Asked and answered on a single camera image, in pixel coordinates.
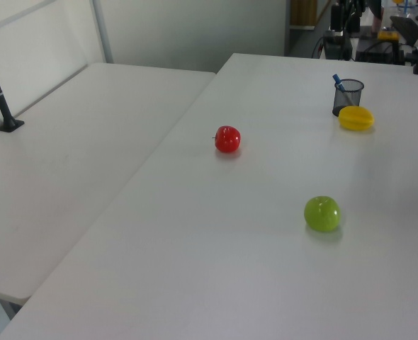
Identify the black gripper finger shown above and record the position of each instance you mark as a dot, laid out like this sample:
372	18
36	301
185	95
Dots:
347	44
336	44

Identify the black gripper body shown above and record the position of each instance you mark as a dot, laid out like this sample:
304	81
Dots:
337	17

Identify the blue marker pen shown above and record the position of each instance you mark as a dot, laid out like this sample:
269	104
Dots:
338	83

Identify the black mesh pen holder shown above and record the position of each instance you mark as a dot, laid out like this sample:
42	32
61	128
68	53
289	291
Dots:
347	97

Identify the black equipment box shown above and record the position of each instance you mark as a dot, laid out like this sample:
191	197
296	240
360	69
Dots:
379	51

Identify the wooden cabinet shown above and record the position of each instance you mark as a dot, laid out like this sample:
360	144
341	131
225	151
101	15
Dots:
303	12

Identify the yellow handheld device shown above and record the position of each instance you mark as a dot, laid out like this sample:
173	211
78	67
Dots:
388	35

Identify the black keyboard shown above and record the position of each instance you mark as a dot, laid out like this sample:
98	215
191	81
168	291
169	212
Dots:
407	28

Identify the yellow plastic starfruit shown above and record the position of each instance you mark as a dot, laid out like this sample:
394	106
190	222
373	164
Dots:
356	118

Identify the red plastic apple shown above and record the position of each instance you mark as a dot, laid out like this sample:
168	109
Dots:
227	139

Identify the green plastic apple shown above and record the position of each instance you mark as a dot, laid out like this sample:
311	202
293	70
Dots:
322	214

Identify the white partition frame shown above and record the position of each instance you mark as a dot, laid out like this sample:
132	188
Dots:
101	32

